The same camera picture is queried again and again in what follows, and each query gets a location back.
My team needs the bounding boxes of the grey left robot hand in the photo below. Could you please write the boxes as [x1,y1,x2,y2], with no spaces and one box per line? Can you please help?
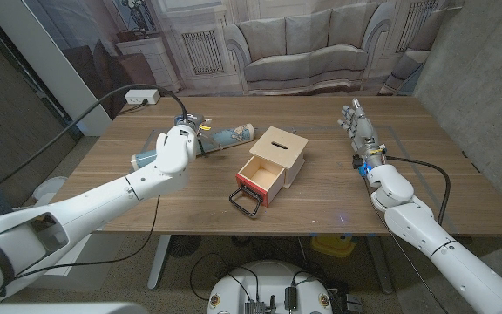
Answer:
[174,113,225,153]

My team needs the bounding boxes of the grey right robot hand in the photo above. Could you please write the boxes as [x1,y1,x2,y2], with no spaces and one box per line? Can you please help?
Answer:
[336,98,383,154]

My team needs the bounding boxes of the blue world map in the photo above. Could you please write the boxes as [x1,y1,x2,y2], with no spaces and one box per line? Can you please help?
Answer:
[131,123,255,171]

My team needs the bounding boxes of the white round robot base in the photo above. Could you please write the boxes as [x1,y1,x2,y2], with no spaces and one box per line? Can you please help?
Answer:
[207,260,334,314]

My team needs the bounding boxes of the wooden drawer with red front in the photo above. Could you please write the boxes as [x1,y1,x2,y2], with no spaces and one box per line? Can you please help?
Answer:
[235,155,286,208]

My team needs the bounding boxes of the wooden box with slot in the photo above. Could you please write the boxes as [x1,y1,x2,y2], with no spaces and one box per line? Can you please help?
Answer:
[249,126,309,189]

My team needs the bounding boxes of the white power strip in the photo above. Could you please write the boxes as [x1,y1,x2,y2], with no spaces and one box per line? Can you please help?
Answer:
[124,88,161,106]

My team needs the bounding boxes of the printed living room backdrop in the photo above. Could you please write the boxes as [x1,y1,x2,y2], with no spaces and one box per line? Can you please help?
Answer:
[24,0,465,121]

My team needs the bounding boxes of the black round floor fan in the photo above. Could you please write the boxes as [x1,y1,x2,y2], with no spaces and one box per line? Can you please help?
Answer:
[167,234,203,259]

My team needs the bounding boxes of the yellow object under table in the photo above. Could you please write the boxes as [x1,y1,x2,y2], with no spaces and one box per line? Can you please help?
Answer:
[310,234,356,258]

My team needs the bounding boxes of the white table leg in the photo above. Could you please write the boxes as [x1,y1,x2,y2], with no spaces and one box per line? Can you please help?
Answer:
[146,234,173,291]

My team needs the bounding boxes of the grey table leg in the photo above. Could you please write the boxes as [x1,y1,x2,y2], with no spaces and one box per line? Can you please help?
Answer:
[366,235,395,296]

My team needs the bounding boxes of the white round floor object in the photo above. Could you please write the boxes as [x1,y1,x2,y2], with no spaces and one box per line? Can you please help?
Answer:
[31,175,69,202]

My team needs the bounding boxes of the white robot torso edge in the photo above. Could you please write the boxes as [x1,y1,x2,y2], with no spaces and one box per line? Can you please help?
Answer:
[0,302,148,314]

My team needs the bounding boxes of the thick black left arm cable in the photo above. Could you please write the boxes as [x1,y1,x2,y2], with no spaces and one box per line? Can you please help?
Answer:
[0,83,190,206]

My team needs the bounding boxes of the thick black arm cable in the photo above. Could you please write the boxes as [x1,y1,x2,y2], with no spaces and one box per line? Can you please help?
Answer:
[383,155,451,227]
[0,83,190,206]

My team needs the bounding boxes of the black wire drawer handle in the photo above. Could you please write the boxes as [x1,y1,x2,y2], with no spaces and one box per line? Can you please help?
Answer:
[228,185,264,218]

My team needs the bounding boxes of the black power strip cord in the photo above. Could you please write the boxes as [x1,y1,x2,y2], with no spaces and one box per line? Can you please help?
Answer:
[118,99,150,115]

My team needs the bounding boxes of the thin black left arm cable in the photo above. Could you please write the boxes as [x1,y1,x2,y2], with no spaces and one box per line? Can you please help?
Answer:
[0,194,161,302]

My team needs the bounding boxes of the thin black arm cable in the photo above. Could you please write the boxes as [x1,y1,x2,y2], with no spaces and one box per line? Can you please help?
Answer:
[0,194,161,302]
[362,174,451,314]

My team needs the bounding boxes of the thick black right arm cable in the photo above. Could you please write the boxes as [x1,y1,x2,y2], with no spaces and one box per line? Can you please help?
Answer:
[383,155,451,227]

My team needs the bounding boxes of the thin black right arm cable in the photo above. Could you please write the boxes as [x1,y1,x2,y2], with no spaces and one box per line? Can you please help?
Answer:
[362,174,451,314]

